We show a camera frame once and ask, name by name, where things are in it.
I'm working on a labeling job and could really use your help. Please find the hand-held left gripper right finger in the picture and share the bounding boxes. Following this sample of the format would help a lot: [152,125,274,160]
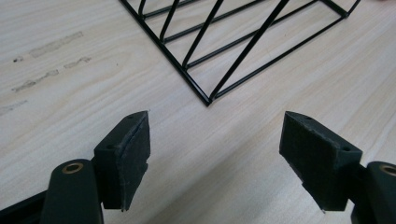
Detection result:
[278,110,364,214]

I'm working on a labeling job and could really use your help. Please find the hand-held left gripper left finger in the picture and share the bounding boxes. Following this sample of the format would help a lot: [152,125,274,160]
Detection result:
[92,110,151,213]

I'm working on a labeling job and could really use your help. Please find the black wire rack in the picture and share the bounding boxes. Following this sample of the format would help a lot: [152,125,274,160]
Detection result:
[119,0,362,107]

